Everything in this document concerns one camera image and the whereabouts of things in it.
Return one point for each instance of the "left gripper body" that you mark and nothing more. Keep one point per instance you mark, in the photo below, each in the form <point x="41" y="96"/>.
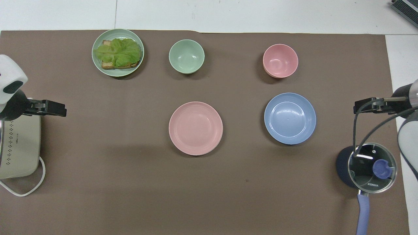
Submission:
<point x="13" y="105"/>

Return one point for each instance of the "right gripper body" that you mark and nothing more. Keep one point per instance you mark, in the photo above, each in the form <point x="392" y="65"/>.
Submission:
<point x="402" y="96"/>

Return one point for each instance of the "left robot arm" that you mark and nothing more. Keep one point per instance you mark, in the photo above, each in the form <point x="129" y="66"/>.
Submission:
<point x="9" y="70"/>

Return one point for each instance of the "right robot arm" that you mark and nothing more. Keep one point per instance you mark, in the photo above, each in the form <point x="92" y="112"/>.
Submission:
<point x="408" y="137"/>

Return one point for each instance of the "beige electric cooker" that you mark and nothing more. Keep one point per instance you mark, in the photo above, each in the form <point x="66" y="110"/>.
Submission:
<point x="19" y="147"/>

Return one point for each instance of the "glass lid with purple knob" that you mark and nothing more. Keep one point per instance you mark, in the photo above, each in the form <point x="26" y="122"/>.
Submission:
<point x="372" y="169"/>

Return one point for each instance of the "grey metal device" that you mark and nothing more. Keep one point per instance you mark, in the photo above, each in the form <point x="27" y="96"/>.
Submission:
<point x="406" y="7"/>

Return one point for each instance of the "green plate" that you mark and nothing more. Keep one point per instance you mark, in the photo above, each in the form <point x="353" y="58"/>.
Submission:
<point x="98" y="63"/>

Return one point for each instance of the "toast slice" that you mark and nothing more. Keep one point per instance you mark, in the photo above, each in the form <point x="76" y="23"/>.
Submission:
<point x="107" y="65"/>

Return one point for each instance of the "blue plate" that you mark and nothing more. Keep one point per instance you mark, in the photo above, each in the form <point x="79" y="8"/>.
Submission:
<point x="290" y="118"/>

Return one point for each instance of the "green lettuce leaf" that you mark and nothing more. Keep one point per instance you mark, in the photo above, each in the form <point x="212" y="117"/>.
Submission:
<point x="120" y="51"/>

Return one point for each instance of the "pink bowl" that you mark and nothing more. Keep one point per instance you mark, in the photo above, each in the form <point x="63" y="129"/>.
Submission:
<point x="280" y="60"/>

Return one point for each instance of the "green bowl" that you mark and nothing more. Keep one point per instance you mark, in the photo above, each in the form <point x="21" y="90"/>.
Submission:
<point x="186" y="56"/>

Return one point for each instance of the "pink plate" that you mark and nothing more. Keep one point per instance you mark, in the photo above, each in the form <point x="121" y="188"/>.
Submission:
<point x="195" y="128"/>

